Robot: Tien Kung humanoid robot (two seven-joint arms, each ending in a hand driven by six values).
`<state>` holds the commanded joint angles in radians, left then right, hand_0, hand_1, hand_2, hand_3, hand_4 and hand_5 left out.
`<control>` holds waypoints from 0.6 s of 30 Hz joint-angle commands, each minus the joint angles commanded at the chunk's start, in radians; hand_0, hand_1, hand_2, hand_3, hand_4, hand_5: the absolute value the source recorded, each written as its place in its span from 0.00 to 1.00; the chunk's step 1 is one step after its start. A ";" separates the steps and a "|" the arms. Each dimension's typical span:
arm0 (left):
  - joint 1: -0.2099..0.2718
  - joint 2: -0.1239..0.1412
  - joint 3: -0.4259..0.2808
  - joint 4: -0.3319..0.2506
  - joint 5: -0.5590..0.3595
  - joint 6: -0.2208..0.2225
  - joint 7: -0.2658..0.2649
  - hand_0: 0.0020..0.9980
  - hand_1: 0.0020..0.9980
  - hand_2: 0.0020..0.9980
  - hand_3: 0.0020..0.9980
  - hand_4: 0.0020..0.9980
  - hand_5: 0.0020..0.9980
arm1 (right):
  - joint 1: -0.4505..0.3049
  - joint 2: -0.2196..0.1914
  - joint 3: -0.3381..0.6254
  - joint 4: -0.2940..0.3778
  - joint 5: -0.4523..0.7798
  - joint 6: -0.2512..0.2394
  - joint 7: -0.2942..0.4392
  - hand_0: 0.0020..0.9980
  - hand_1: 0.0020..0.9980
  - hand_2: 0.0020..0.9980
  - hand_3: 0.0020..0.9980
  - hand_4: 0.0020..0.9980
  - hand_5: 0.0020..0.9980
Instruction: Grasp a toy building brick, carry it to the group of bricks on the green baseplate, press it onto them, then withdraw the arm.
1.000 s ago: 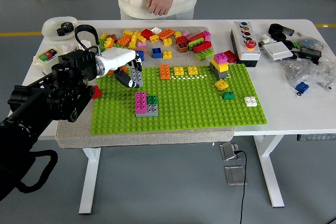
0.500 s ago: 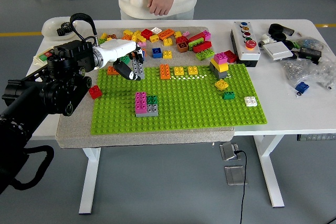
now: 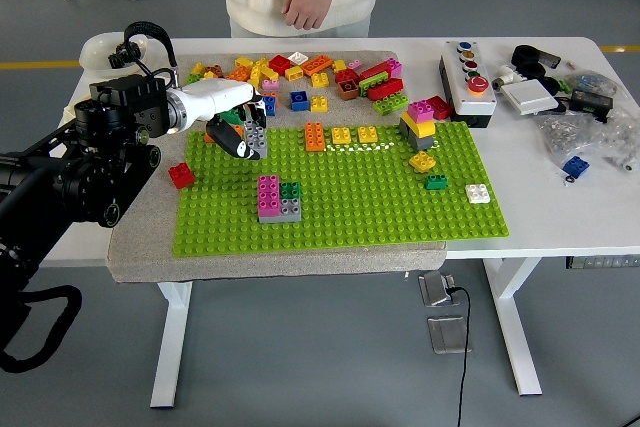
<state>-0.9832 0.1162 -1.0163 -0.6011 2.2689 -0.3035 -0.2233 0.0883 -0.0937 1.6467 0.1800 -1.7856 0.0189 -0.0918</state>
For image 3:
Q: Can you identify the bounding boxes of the white table leg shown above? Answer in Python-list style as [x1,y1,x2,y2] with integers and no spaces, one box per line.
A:
[149,280,194,409]
[482,256,544,397]

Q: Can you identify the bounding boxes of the grey long brick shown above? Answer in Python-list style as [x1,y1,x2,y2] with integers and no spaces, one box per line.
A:
[257,196,303,225]

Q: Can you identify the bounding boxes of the push-button control box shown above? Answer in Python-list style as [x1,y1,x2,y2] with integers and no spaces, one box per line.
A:
[438,40,498,129]

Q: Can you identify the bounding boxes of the grey two-by-three brick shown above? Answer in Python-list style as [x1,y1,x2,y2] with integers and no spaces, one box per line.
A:
[243,120,269,158]

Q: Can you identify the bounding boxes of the black power cord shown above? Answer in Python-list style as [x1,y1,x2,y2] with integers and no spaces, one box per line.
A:
[444,286,472,427]

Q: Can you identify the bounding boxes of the light green two-by-four brick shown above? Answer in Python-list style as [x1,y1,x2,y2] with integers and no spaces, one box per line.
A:
[372,94,410,117]
[357,71,391,98]

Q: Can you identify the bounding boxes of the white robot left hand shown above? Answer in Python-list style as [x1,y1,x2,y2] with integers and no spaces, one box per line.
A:
[179,79,269,162]

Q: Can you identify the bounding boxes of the white pipe connector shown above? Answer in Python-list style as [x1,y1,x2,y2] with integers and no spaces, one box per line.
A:
[491,64,526,93]

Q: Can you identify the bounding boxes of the yellow wide brick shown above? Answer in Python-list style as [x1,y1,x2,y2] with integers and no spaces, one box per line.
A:
[399,111,437,139]

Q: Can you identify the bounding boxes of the black power adapter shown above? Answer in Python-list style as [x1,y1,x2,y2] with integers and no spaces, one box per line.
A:
[569,89,614,123]

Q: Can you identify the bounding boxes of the brown square brick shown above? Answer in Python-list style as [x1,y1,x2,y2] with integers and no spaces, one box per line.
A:
[335,79,361,102]

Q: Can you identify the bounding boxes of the metal floor socket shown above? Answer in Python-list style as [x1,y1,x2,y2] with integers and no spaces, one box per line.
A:
[418,270,457,307]
[427,315,471,355]

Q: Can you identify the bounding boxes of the pink square brick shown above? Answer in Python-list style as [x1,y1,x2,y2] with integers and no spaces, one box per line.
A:
[406,99,435,123]

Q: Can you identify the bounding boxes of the person's left hand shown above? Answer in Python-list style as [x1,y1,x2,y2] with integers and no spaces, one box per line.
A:
[280,0,335,31]

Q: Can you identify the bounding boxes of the red long brick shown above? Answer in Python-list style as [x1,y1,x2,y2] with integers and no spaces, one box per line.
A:
[358,60,394,82]

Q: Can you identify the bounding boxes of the table height control panel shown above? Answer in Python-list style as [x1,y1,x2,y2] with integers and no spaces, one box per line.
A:
[565,255,640,270]

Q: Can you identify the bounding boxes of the white square brick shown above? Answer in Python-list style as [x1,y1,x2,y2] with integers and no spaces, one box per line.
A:
[464,183,492,206]

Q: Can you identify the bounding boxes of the red two-by-four brick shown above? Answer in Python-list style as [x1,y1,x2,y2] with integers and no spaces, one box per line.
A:
[365,77,405,102]

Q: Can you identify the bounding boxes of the grey square brick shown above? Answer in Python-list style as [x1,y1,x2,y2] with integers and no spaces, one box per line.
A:
[398,119,435,151]

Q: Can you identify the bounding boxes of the green studded baseplate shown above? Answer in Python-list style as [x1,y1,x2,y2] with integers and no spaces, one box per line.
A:
[172,120,510,257]

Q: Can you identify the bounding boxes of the black gear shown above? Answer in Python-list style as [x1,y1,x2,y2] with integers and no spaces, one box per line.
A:
[107,41,144,70]

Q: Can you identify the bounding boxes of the red square brick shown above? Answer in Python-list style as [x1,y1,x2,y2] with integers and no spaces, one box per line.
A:
[268,54,292,77]
[167,162,196,191]

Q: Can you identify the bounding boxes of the white oval bowl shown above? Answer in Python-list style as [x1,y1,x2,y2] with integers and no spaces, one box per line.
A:
[78,30,150,79]

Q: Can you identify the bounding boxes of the clear bag of screws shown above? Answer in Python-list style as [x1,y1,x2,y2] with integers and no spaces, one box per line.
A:
[534,109,640,174]

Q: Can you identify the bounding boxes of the white wall switch panel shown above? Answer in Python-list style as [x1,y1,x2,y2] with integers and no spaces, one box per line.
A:
[499,79,560,117]

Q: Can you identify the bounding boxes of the grey-brown mat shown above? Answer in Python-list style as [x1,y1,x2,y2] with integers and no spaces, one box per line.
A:
[107,50,448,284]

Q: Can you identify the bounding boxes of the clear bag blue parts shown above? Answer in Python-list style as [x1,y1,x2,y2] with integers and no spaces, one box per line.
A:
[564,70,617,97]

